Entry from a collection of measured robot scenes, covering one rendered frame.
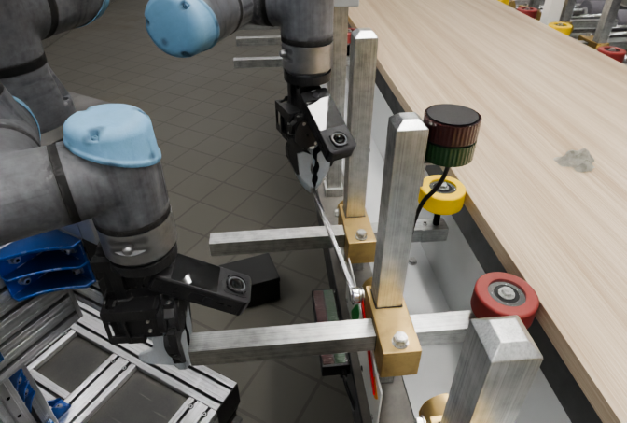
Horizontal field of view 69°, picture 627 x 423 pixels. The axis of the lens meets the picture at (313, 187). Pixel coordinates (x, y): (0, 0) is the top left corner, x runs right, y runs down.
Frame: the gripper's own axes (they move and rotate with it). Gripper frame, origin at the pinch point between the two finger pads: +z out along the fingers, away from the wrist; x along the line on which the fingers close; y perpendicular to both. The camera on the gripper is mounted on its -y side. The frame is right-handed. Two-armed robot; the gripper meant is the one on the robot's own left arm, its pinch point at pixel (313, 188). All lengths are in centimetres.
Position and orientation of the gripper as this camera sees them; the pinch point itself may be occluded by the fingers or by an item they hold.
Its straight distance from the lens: 77.8
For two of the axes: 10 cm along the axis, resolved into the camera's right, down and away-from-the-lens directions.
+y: -4.4, -5.0, 7.5
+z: 0.0, 8.3, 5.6
